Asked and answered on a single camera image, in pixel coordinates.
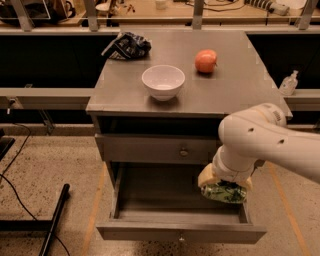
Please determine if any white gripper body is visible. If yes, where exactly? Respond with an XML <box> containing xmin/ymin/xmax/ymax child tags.
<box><xmin>212</xmin><ymin>145</ymin><xmax>256</xmax><ymax>183</ymax></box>

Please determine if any green soda can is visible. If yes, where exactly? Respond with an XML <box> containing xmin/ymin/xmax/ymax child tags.
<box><xmin>201</xmin><ymin>181</ymin><xmax>247</xmax><ymax>204</ymax></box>

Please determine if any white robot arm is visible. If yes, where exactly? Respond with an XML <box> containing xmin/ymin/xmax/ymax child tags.
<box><xmin>198</xmin><ymin>103</ymin><xmax>320</xmax><ymax>189</ymax></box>

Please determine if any open grey middle drawer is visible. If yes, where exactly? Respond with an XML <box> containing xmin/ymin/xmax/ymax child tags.
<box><xmin>97</xmin><ymin>163</ymin><xmax>266</xmax><ymax>244</ymax></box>

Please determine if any grey wooden drawer cabinet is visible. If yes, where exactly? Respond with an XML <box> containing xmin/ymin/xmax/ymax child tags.
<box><xmin>86</xmin><ymin>30</ymin><xmax>294</xmax><ymax>188</ymax></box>

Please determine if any closed grey top drawer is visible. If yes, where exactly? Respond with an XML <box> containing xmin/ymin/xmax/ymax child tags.
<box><xmin>95</xmin><ymin>134</ymin><xmax>219</xmax><ymax>165</ymax></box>

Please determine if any clear sanitizer bottle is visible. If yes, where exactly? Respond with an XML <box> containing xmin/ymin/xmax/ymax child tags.
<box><xmin>279</xmin><ymin>70</ymin><xmax>298</xmax><ymax>96</ymax></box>

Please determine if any white bowl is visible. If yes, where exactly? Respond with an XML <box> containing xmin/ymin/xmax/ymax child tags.
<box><xmin>141</xmin><ymin>65</ymin><xmax>185</xmax><ymax>101</ymax></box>

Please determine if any red apple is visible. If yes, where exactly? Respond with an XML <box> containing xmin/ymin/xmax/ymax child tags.
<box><xmin>195</xmin><ymin>49</ymin><xmax>217</xmax><ymax>73</ymax></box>

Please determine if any dark crumpled chip bag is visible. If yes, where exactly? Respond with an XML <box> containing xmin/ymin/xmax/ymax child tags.
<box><xmin>101</xmin><ymin>32</ymin><xmax>151</xmax><ymax>60</ymax></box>

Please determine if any power strip on bench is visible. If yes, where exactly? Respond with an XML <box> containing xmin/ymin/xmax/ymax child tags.
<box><xmin>244</xmin><ymin>0</ymin><xmax>289</xmax><ymax>16</ymax></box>

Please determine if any black floor stand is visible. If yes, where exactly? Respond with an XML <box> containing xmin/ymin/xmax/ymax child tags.
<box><xmin>0</xmin><ymin>184</ymin><xmax>70</xmax><ymax>256</ymax></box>

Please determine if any black floor cable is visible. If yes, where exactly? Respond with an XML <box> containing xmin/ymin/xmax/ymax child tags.
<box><xmin>0</xmin><ymin>123</ymin><xmax>71</xmax><ymax>256</ymax></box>

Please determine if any grey metal rail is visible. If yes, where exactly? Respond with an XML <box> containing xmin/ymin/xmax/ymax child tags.
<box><xmin>0</xmin><ymin>88</ymin><xmax>94</xmax><ymax>110</ymax></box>

